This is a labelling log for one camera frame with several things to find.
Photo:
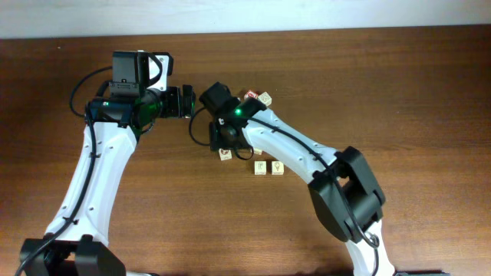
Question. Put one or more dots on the red number nine block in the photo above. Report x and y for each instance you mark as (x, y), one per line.
(251, 94)

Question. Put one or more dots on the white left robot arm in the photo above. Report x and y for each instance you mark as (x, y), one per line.
(123, 109)

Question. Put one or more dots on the wooden block lightbulb picture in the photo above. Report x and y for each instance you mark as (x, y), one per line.
(277, 168)

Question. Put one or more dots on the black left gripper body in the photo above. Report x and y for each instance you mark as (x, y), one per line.
(169, 103)

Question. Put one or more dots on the wooden block letter F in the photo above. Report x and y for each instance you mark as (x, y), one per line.
(260, 167)

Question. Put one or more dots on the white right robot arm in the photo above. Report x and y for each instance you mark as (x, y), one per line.
(345, 194)

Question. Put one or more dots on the green letter wooden block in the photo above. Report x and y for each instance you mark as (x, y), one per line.
(265, 98)

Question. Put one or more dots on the wooden block brown ball picture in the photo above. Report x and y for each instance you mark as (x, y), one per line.
(225, 154)

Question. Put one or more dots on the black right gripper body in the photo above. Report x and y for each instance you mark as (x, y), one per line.
(221, 138)

